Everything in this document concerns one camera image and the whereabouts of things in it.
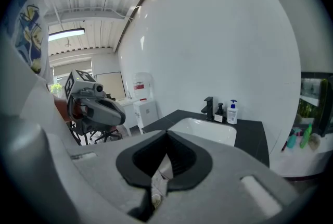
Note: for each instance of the small black soap bottle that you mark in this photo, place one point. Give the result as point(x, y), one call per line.
point(220, 108)

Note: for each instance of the person's white printed shirt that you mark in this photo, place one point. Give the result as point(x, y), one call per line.
point(26, 87)

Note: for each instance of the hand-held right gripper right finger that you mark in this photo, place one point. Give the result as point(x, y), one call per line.
point(229, 178)

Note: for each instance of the long ceiling light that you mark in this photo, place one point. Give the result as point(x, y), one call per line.
point(67, 34)

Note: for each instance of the white bottle with blue cap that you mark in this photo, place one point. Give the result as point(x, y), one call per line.
point(232, 114)

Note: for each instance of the black faucet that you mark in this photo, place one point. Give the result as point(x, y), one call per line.
point(209, 108)

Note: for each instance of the glass plant terrarium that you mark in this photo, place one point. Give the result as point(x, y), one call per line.
point(312, 103)

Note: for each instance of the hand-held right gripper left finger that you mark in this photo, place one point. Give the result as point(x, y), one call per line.
point(99, 173)

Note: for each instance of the person's left forearm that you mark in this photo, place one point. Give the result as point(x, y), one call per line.
point(61, 108)

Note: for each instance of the small red tool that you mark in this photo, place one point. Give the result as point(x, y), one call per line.
point(284, 146)

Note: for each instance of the white cabinet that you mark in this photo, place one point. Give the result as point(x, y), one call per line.
point(145, 113)

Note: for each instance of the green spray bottle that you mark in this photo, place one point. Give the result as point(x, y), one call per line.
point(305, 139)

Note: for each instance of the black office chair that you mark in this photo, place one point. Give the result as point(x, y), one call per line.
point(105, 134)

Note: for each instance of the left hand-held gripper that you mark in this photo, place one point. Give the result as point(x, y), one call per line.
point(75, 82)

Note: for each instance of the white sink basin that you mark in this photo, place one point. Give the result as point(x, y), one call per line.
point(208, 131)

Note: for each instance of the white board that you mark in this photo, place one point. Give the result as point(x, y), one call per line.
point(112, 85)

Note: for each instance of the teal spray bottle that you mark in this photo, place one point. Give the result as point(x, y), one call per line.
point(292, 141)

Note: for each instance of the green potted plant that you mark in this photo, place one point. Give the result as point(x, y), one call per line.
point(56, 87)

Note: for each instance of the beige round sponge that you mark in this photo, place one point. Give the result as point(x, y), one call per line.
point(314, 141)

